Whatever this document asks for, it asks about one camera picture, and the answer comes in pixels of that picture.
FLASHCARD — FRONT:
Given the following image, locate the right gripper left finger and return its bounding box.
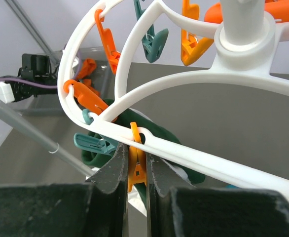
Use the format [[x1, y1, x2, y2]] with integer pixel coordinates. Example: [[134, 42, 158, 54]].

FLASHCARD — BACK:
[[0, 144, 128, 237]]

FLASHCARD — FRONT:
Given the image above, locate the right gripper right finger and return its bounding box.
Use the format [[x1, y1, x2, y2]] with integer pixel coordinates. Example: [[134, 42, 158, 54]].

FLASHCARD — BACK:
[[146, 154, 289, 237]]

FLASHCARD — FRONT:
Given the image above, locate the yellow-orange clip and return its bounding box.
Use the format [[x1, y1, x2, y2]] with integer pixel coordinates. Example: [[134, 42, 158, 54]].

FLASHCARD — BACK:
[[127, 121, 147, 194]]

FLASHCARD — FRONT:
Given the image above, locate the white round clip hanger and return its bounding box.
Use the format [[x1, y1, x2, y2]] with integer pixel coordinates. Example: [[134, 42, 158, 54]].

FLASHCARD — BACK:
[[57, 0, 289, 201]]

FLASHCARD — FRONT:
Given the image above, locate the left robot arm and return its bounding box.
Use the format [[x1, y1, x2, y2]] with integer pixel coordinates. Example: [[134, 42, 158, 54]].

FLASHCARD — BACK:
[[0, 53, 59, 104]]

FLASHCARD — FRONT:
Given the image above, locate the teal clip holding sock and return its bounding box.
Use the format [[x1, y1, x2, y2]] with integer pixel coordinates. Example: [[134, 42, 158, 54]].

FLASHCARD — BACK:
[[73, 108, 118, 157]]

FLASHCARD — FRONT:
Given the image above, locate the orange clip holding socks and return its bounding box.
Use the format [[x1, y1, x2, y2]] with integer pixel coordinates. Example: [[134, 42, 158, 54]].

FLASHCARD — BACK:
[[63, 79, 108, 115]]

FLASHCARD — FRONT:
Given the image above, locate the white printed sock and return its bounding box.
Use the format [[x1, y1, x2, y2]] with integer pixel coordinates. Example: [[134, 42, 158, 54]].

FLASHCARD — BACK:
[[128, 109, 193, 217]]

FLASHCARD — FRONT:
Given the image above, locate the teal sock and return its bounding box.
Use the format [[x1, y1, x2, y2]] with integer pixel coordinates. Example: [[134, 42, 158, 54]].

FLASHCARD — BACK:
[[226, 184, 238, 188]]

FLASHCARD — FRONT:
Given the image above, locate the dark green sock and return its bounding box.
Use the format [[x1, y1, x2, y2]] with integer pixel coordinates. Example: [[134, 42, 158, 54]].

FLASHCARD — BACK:
[[81, 98, 206, 203]]

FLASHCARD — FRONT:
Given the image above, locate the white drying rack stand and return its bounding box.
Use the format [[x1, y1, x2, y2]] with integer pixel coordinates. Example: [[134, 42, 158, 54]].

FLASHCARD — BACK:
[[0, 100, 96, 177]]

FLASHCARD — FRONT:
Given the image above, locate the grey plastic bin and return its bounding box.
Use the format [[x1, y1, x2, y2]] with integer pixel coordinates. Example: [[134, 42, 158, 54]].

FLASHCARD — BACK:
[[11, 46, 115, 117]]

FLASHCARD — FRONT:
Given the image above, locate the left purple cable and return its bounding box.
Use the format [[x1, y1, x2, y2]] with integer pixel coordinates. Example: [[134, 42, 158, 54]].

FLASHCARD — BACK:
[[0, 51, 83, 89]]

